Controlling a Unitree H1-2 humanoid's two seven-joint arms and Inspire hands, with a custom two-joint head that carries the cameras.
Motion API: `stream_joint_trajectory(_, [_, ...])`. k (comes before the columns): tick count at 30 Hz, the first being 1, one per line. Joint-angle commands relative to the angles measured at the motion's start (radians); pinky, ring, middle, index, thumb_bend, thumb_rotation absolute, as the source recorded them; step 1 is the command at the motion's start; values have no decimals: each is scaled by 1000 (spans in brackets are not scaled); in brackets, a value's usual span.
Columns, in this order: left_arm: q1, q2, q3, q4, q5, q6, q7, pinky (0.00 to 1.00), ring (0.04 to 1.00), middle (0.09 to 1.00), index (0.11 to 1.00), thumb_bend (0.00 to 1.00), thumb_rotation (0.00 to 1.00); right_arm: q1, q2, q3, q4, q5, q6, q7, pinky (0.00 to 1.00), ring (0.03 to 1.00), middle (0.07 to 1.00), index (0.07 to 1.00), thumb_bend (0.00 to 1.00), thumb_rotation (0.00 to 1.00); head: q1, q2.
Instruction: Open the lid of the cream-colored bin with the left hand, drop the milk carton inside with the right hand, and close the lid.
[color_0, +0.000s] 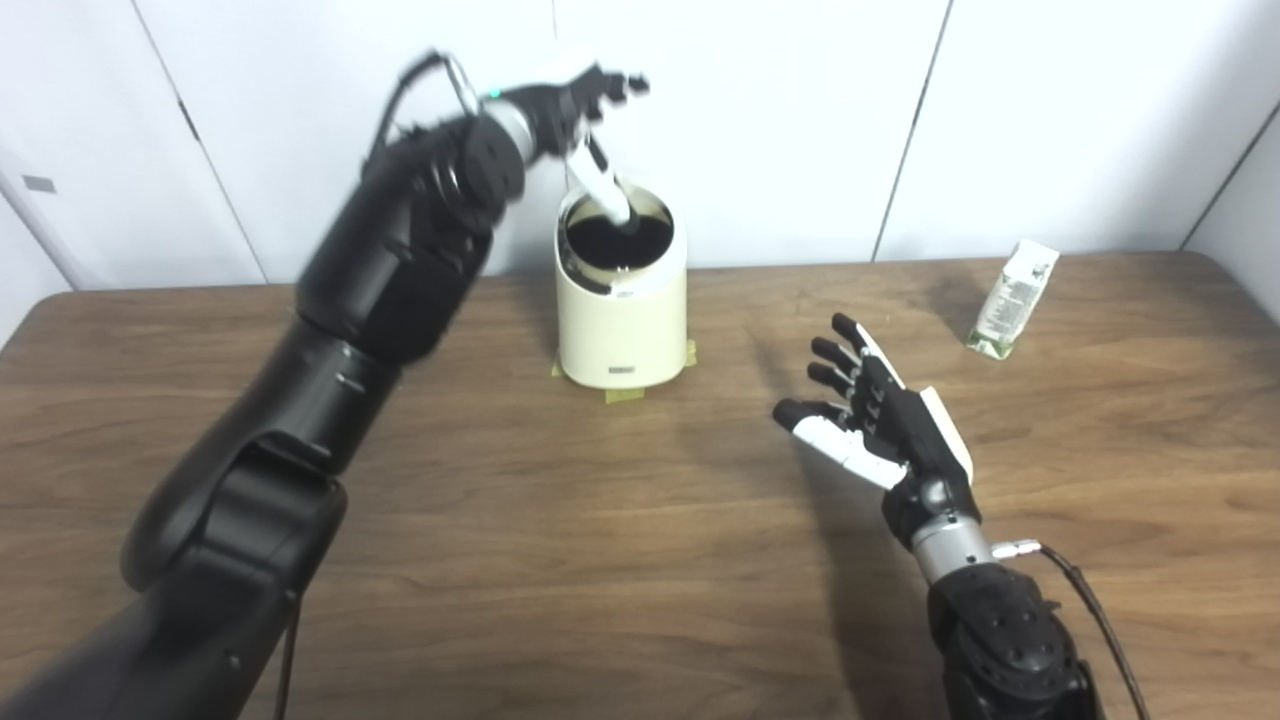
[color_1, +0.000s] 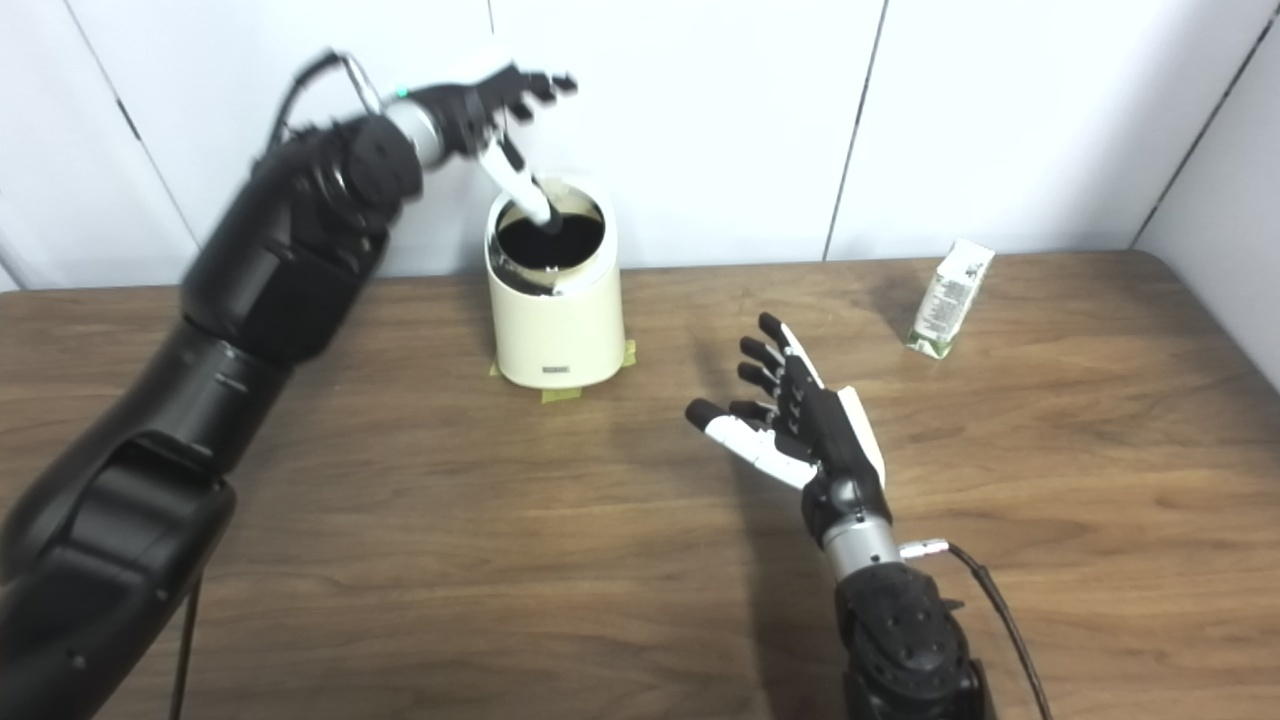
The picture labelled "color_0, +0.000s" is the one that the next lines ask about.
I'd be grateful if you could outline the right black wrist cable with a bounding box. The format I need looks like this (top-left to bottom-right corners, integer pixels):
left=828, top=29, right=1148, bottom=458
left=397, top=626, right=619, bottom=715
left=992, top=540, right=1151, bottom=720

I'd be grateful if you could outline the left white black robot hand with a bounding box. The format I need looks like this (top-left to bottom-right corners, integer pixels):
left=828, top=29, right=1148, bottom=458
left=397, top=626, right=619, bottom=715
left=495, top=62, right=651, bottom=229

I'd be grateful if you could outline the cream-colored round bin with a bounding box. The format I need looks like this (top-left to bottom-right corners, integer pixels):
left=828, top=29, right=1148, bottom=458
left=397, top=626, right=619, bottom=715
left=554, top=185, right=689, bottom=390

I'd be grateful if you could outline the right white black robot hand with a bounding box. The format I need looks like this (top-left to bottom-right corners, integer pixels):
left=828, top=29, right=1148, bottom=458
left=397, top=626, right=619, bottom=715
left=772, top=313, right=981, bottom=548

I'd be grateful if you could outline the white green milk carton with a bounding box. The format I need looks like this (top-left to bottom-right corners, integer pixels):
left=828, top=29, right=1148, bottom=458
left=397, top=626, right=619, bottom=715
left=965, top=240, right=1059, bottom=361

